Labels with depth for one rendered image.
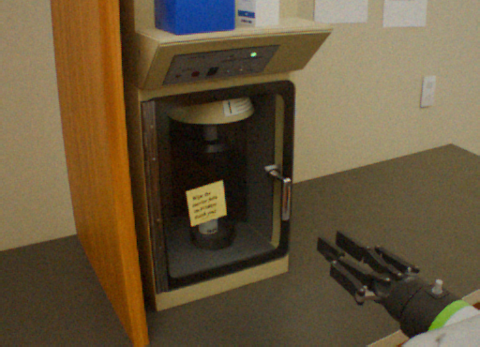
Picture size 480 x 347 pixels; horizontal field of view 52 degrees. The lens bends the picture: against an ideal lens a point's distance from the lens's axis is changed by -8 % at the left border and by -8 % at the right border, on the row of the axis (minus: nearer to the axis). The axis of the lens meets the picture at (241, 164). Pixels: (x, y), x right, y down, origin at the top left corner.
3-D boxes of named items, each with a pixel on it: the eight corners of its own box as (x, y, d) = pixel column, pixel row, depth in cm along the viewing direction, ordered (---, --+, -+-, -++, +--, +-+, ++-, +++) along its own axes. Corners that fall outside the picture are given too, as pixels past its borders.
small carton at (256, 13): (237, 23, 89) (237, -11, 87) (261, 21, 92) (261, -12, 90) (255, 26, 85) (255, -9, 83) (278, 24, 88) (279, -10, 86)
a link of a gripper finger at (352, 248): (361, 247, 89) (364, 246, 89) (337, 230, 95) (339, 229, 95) (359, 262, 90) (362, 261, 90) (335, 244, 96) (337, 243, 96)
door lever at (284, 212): (278, 208, 111) (267, 211, 110) (279, 167, 107) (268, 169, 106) (292, 219, 107) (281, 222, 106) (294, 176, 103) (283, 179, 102)
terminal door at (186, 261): (158, 292, 105) (142, 98, 89) (287, 255, 118) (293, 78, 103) (159, 294, 104) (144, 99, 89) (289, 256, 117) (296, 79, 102)
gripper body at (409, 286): (442, 278, 76) (402, 251, 83) (403, 296, 72) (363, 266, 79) (433, 317, 78) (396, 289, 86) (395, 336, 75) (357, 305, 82)
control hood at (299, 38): (136, 88, 88) (133, 29, 84) (296, 67, 103) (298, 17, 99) (159, 104, 79) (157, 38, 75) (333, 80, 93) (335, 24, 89)
